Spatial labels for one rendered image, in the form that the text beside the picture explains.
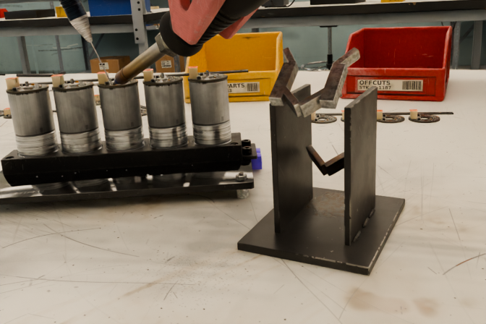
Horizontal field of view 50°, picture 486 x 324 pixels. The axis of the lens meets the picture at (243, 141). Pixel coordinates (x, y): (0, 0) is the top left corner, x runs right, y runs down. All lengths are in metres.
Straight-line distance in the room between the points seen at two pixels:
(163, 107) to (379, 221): 0.15
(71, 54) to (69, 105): 5.34
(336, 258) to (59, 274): 0.12
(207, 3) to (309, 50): 4.51
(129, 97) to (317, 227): 0.14
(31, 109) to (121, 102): 0.05
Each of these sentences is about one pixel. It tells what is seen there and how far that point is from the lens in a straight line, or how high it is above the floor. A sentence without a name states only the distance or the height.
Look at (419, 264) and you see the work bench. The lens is 0.23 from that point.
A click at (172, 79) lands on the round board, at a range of 0.33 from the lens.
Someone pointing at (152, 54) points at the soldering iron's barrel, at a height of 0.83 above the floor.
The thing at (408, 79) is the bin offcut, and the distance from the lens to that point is 0.52.
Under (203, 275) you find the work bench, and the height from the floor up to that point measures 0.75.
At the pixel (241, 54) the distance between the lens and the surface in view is 0.65.
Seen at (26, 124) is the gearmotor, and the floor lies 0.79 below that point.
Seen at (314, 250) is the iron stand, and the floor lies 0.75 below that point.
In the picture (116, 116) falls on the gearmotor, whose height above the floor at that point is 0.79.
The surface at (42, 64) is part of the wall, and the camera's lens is 5.91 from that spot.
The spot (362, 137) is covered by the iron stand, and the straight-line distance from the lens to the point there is 0.24.
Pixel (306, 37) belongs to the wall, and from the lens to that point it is 4.72.
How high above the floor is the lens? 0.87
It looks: 17 degrees down
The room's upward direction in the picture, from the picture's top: 3 degrees counter-clockwise
